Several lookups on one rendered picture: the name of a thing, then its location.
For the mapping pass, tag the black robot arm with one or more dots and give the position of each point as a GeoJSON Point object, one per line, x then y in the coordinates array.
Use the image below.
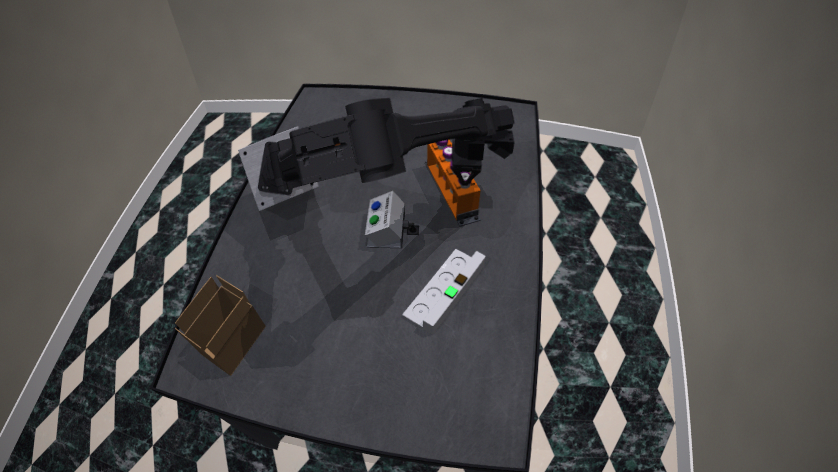
{"type": "Point", "coordinates": [365, 144]}

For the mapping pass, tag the black table edge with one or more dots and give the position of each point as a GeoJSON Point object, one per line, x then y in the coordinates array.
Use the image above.
{"type": "Point", "coordinates": [190, 296]}

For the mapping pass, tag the brown cardboard box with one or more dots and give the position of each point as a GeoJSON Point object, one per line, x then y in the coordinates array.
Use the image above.
{"type": "Point", "coordinates": [236, 335]}

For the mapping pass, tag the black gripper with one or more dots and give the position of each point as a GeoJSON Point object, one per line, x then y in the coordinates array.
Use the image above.
{"type": "Point", "coordinates": [460, 162]}

